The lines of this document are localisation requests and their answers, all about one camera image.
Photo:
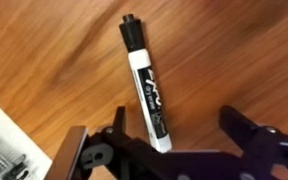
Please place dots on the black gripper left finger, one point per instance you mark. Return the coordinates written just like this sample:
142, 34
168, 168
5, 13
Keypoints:
65, 165

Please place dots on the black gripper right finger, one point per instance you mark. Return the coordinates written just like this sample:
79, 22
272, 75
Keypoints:
238, 127

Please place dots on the grey metal rack on floor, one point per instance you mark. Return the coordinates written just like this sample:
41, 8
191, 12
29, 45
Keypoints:
12, 163

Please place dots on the black and white dry-erase marker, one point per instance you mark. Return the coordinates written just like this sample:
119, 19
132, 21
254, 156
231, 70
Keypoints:
146, 86

